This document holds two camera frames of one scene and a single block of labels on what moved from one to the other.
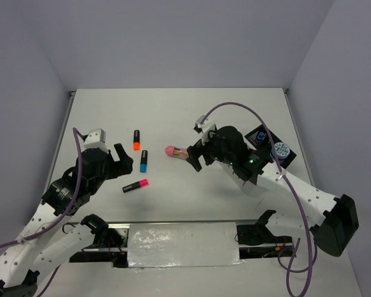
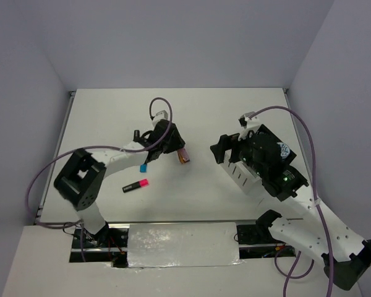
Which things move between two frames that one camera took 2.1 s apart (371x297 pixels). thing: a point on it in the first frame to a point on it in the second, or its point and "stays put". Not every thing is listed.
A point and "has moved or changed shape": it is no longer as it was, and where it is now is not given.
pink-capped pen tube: (175, 151) has moved or changed shape
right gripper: (195, 151) to (226, 142)
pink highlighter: (138, 184) stays put
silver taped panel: (162, 245) stays put
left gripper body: (110, 172) to (173, 144)
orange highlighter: (136, 140) stays put
